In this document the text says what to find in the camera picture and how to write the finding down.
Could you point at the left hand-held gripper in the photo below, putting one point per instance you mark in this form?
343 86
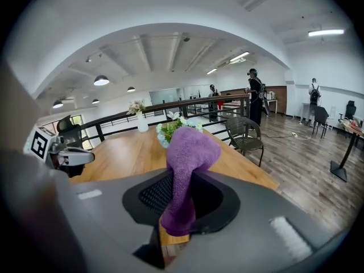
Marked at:
38 145

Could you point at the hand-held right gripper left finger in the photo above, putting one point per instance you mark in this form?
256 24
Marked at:
119 206

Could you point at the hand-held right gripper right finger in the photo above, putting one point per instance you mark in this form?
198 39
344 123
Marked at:
256 232

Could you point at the purple cloth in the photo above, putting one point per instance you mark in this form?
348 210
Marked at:
189 158

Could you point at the small white flower pot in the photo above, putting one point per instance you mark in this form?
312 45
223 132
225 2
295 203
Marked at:
170 131

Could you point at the black mesh office chair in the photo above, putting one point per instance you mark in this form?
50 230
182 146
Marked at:
69 129

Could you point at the black pendant lamp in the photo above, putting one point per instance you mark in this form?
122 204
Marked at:
95 101
131 89
101 80
57 104

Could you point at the white vase with pink flowers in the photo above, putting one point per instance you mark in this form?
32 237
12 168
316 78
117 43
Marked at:
142 124

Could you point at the brown wicker chair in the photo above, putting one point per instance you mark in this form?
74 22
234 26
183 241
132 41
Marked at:
244 144

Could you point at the dark metal railing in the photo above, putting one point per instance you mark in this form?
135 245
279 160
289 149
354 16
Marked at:
170 104

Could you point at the red garment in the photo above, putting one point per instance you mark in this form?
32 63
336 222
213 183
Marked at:
221 103

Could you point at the black four-legged chair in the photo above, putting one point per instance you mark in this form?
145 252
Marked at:
320 115

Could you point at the black high-back office chair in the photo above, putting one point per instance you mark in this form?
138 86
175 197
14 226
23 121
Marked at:
350 109

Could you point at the ceiling tube light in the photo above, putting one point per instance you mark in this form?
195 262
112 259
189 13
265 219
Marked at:
211 71
239 56
325 33

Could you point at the wooden table with black pedestal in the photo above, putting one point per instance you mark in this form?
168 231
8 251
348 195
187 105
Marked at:
339 171

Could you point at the ceiling dome camera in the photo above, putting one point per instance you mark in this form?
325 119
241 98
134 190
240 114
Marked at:
186 38

